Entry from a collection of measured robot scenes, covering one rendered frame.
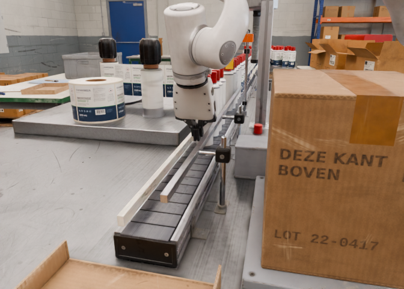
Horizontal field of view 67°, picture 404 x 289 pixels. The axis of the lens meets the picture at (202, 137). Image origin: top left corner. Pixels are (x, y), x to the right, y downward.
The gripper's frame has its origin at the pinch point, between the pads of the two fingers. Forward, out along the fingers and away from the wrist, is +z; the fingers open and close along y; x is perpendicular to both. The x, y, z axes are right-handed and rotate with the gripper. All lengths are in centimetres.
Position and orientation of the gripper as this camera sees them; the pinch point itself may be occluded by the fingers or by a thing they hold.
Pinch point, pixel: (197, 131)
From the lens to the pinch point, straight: 80.2
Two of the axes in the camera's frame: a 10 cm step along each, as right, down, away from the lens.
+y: -9.7, -0.7, 2.1
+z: 0.8, 7.9, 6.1
